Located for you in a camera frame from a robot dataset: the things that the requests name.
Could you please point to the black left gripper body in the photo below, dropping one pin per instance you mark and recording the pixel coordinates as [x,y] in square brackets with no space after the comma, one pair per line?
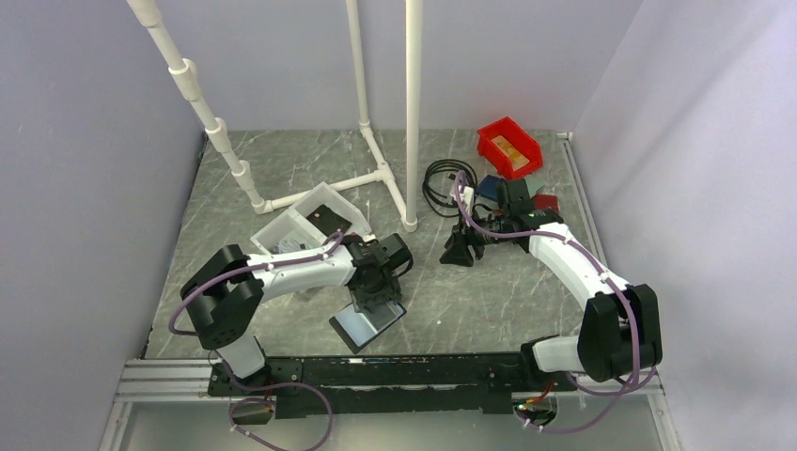
[385,287]

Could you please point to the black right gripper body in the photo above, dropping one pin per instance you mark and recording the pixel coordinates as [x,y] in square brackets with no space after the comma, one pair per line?
[492,224]

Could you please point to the black leather card holder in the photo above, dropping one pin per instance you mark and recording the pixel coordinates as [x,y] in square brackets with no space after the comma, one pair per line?
[357,329]

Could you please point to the gold card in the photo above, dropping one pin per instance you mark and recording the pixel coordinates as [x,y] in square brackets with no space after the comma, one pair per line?
[517,161]
[504,145]

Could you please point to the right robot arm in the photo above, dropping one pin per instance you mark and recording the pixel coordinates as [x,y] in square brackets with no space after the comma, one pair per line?
[619,336]

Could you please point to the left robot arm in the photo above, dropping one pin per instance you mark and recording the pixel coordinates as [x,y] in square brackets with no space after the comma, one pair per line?
[219,302]

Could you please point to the blue leather card holder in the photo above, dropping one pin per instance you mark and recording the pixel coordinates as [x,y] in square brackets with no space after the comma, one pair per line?
[487,187]

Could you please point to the red leather card holder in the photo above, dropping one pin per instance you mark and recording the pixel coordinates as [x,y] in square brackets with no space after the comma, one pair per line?
[546,202]

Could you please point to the mint green card holder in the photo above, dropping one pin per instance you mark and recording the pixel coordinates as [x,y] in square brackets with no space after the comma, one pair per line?
[533,184]

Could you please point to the gold card in bin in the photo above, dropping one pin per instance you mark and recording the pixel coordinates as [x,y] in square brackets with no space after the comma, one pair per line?
[517,161]

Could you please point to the cards in tray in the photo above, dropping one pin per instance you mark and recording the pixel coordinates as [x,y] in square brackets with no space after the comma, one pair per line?
[292,243]

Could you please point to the red plastic bin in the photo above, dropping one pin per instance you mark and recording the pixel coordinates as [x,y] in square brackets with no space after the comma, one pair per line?
[521,140]

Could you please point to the white plastic divided tray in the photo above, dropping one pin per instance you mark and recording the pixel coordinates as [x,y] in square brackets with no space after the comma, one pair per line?
[292,219]

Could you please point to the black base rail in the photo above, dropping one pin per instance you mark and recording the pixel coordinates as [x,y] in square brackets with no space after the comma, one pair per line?
[490,383]

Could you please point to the white PVC pipe frame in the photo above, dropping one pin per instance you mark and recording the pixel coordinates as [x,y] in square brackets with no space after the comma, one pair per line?
[349,24]

